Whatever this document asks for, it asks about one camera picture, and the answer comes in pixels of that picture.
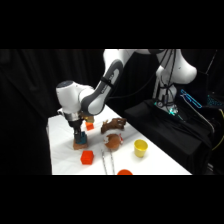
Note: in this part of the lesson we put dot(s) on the brown moose plush toy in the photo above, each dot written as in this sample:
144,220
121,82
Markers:
113,125

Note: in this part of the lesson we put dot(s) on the round plush with santa hat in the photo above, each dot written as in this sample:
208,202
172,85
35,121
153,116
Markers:
112,141

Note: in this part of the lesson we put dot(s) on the orange cube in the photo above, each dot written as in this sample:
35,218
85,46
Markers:
89,126

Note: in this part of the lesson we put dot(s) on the wooden block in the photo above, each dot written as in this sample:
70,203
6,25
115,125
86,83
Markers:
81,146

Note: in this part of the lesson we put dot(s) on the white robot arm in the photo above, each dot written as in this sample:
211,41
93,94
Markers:
106,83

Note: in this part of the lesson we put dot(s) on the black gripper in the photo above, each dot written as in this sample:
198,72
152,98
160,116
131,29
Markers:
75,126

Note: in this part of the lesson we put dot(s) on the orange cup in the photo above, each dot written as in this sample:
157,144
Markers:
124,172

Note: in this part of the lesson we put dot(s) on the small green light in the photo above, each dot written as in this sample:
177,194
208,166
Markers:
172,110

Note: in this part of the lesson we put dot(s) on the black curtain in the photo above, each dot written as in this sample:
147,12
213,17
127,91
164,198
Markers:
26,93

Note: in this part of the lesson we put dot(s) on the black robot stand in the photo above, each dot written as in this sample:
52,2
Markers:
160,130

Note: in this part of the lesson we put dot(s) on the red cube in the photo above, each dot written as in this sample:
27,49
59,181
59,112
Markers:
87,157

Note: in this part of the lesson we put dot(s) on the blue cube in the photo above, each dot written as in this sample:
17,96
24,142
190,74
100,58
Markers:
81,137

